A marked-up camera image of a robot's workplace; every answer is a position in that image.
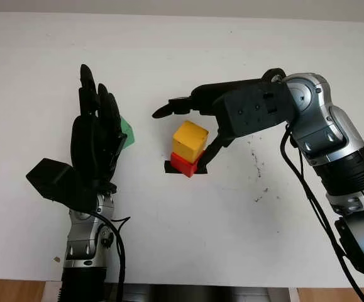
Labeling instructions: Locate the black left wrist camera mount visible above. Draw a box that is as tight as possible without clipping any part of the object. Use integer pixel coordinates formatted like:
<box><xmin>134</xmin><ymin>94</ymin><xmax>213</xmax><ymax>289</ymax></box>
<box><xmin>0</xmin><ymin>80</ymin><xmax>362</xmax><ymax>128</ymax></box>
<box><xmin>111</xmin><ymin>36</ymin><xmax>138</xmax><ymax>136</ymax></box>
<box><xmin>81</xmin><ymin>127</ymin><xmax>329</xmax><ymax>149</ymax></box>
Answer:
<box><xmin>25</xmin><ymin>159</ymin><xmax>99</xmax><ymax>212</ymax></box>

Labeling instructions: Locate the green block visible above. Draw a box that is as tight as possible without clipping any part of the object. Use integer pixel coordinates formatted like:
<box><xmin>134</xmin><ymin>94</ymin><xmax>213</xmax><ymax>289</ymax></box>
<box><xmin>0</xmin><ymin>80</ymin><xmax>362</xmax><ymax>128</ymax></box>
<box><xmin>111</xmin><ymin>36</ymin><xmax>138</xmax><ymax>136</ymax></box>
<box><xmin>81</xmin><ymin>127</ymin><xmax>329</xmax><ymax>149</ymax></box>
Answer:
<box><xmin>118</xmin><ymin>115</ymin><xmax>136</xmax><ymax>151</ymax></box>

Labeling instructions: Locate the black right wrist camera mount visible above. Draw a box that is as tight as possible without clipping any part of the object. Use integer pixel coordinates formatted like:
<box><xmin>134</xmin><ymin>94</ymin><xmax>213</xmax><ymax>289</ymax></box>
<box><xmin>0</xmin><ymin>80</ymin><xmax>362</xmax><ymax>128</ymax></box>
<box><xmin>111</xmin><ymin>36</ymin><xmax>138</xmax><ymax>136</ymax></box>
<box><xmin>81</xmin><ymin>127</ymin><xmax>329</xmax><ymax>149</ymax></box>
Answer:
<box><xmin>216</xmin><ymin>82</ymin><xmax>298</xmax><ymax>148</ymax></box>

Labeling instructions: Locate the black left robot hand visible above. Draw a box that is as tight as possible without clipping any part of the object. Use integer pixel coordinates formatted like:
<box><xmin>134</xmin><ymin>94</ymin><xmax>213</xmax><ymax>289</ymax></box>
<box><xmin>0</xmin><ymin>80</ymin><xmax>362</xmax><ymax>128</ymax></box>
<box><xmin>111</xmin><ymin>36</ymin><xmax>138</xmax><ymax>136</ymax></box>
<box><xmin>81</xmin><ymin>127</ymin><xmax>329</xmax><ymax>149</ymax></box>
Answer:
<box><xmin>69</xmin><ymin>64</ymin><xmax>128</xmax><ymax>193</ymax></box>

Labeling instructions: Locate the black tape strip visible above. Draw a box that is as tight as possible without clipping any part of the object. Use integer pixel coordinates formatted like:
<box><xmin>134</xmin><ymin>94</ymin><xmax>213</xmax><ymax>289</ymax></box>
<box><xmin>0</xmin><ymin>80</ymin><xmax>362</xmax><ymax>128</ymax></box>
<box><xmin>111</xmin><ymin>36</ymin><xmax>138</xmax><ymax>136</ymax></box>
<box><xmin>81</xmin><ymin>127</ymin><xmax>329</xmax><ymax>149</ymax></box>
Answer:
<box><xmin>163</xmin><ymin>160</ymin><xmax>208</xmax><ymax>176</ymax></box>

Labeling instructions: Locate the dark grey robot body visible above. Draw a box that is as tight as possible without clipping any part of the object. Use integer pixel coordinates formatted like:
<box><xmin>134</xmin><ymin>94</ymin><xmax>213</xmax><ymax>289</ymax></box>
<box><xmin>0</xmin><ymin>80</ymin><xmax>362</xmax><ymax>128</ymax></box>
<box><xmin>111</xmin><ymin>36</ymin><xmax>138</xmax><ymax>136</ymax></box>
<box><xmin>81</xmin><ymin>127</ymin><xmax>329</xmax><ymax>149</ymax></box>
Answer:
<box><xmin>106</xmin><ymin>282</ymin><xmax>291</xmax><ymax>302</ymax></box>

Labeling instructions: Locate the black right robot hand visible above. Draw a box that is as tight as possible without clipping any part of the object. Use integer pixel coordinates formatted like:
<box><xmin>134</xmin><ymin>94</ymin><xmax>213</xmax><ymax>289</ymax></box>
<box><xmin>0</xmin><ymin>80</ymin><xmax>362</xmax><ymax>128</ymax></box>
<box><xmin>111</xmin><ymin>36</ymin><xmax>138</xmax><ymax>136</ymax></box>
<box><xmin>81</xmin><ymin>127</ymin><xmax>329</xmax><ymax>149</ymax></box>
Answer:
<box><xmin>152</xmin><ymin>67</ymin><xmax>288</xmax><ymax>166</ymax></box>

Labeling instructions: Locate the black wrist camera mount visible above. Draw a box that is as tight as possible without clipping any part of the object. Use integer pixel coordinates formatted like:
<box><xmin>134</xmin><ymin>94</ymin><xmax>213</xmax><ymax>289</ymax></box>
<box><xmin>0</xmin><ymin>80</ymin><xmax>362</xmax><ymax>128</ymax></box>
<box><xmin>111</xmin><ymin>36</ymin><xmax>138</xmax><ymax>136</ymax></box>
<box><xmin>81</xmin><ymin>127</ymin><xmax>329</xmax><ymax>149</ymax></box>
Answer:
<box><xmin>25</xmin><ymin>159</ymin><xmax>99</xmax><ymax>212</ymax></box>
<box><xmin>216</xmin><ymin>82</ymin><xmax>298</xmax><ymax>148</ymax></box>

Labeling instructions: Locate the red block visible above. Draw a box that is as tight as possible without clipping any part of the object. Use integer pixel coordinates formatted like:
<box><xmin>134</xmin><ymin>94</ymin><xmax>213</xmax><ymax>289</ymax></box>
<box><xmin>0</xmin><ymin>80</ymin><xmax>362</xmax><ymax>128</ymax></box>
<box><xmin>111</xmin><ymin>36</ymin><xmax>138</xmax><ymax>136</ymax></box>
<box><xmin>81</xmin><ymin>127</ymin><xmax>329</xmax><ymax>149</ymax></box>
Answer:
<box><xmin>170</xmin><ymin>150</ymin><xmax>206</xmax><ymax>179</ymax></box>

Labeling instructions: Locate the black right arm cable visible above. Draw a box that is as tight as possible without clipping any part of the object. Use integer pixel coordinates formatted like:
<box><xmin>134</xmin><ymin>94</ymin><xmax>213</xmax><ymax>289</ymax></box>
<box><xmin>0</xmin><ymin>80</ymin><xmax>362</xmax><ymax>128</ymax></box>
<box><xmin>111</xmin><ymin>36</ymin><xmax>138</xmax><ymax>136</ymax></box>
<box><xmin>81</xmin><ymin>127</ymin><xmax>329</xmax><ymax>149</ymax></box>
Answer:
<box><xmin>280</xmin><ymin>124</ymin><xmax>364</xmax><ymax>302</ymax></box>

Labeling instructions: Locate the yellow block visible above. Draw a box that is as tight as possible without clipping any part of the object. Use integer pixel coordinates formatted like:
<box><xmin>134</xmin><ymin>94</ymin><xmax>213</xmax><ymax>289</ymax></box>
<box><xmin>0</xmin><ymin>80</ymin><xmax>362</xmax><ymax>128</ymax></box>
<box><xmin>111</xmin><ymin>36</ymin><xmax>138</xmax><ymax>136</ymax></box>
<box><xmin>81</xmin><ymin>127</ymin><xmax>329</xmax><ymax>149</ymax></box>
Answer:
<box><xmin>172</xmin><ymin>120</ymin><xmax>210</xmax><ymax>164</ymax></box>

